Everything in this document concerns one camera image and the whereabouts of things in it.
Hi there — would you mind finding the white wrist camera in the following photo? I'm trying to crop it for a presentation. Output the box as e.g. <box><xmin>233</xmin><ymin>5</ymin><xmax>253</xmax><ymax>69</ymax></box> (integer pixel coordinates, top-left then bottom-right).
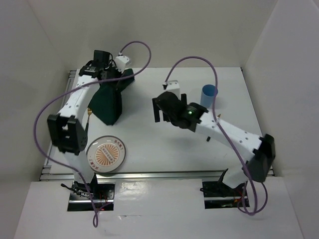
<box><xmin>162</xmin><ymin>80</ymin><xmax>180</xmax><ymax>98</ymax></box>
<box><xmin>114</xmin><ymin>55</ymin><xmax>131</xmax><ymax>73</ymax></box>

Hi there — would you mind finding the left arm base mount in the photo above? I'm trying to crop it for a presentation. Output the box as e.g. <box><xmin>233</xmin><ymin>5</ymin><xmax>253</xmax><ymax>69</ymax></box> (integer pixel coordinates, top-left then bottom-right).
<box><xmin>60</xmin><ymin>183</ymin><xmax>115</xmax><ymax>212</ymax></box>

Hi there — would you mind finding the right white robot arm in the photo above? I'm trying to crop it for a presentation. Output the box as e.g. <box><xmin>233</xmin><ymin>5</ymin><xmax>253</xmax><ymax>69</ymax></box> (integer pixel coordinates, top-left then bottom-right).
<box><xmin>152</xmin><ymin>92</ymin><xmax>276</xmax><ymax>195</ymax></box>

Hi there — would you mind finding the dark green cloth napkin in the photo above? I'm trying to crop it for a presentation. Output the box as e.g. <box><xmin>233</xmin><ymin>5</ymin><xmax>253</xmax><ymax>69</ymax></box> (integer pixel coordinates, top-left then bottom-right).
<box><xmin>88</xmin><ymin>77</ymin><xmax>135</xmax><ymax>125</ymax></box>

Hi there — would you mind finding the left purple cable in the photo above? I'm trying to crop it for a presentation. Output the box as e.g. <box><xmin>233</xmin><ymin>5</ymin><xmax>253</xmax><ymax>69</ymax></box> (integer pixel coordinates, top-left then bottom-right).
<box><xmin>33</xmin><ymin>41</ymin><xmax>152</xmax><ymax>229</ymax></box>

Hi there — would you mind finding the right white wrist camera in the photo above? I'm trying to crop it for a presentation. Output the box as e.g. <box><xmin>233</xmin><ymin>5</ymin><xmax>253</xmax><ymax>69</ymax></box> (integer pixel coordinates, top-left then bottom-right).
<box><xmin>162</xmin><ymin>80</ymin><xmax>180</xmax><ymax>98</ymax></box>

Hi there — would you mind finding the gold fork black handle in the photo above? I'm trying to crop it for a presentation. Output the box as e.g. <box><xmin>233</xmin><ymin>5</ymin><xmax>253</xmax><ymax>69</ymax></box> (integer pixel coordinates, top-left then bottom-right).
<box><xmin>85</xmin><ymin>108</ymin><xmax>92</xmax><ymax>133</ymax></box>

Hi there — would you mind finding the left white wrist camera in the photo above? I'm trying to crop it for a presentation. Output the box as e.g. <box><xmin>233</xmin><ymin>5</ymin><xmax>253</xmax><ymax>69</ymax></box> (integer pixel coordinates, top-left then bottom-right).
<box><xmin>114</xmin><ymin>55</ymin><xmax>131</xmax><ymax>73</ymax></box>

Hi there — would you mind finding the gold knife black handle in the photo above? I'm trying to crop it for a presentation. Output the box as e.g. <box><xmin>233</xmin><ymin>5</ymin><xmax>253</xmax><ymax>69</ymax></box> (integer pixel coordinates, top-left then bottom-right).
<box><xmin>206</xmin><ymin>114</ymin><xmax>221</xmax><ymax>142</ymax></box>

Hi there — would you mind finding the aluminium table frame rail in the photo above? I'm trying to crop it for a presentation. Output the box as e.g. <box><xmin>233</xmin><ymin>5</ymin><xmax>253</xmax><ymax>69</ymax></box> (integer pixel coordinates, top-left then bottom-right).
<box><xmin>40</xmin><ymin>67</ymin><xmax>261</xmax><ymax>181</ymax></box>

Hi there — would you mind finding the blue plastic cup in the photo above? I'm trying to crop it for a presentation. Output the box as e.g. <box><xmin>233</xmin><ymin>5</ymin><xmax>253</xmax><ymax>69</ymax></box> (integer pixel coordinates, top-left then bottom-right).
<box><xmin>200</xmin><ymin>84</ymin><xmax>218</xmax><ymax>108</ymax></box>

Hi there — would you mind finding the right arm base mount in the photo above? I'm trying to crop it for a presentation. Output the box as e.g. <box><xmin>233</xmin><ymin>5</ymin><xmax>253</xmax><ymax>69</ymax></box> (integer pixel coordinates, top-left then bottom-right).
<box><xmin>200</xmin><ymin>181</ymin><xmax>250</xmax><ymax>209</ymax></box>

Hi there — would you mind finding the orange sunburst patterned plate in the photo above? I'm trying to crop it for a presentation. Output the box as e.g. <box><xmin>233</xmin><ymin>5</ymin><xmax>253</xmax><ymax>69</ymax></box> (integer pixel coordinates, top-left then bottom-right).
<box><xmin>86</xmin><ymin>135</ymin><xmax>127</xmax><ymax>174</ymax></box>

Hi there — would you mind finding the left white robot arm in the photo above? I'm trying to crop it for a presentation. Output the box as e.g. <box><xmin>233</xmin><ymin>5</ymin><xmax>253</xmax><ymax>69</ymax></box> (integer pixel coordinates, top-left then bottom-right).
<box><xmin>47</xmin><ymin>50</ymin><xmax>135</xmax><ymax>199</ymax></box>

